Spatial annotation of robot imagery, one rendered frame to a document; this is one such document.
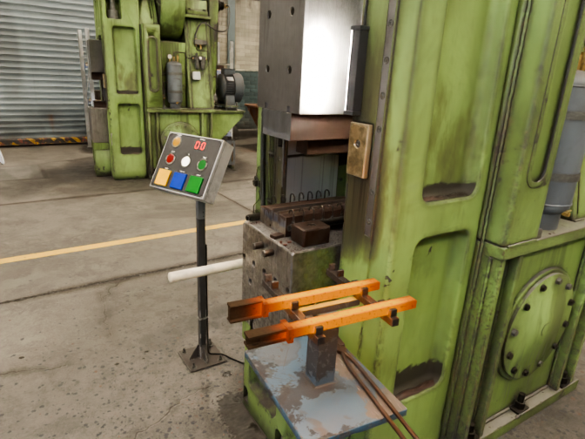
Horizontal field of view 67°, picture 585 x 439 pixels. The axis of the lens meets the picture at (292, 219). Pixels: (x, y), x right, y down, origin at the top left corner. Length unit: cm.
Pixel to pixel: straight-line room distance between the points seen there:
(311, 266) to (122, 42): 516
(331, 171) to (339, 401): 110
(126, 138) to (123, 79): 74
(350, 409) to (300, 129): 91
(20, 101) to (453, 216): 843
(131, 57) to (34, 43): 319
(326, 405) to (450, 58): 107
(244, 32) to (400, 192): 942
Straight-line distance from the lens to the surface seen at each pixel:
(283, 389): 128
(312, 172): 198
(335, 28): 159
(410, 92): 134
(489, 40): 166
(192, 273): 204
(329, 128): 166
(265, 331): 99
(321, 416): 121
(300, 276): 158
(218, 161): 200
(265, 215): 178
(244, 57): 1060
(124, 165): 643
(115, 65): 635
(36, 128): 937
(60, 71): 936
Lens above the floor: 150
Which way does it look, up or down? 18 degrees down
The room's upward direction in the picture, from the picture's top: 3 degrees clockwise
